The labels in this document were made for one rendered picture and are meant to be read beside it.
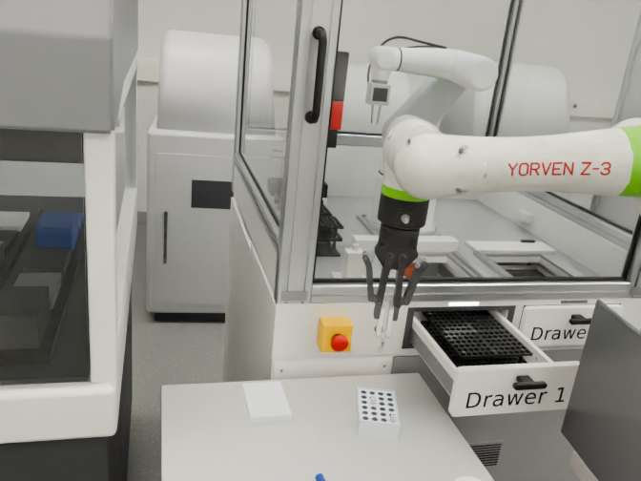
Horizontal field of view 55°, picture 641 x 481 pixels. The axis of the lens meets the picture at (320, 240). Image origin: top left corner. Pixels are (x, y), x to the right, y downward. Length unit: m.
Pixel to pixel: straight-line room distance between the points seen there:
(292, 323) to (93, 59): 0.74
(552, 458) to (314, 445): 0.91
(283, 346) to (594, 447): 0.69
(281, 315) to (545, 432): 0.88
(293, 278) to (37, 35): 0.72
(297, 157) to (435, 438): 0.65
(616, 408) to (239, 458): 0.72
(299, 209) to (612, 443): 0.77
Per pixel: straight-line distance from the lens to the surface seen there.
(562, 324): 1.72
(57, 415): 1.22
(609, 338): 1.34
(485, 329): 1.54
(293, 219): 1.34
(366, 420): 1.32
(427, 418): 1.43
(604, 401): 1.37
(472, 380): 1.31
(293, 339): 1.46
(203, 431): 1.31
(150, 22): 4.53
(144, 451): 2.49
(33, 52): 1.00
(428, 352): 1.45
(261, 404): 1.37
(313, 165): 1.31
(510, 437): 1.88
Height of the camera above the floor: 1.56
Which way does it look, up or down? 20 degrees down
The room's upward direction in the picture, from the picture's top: 6 degrees clockwise
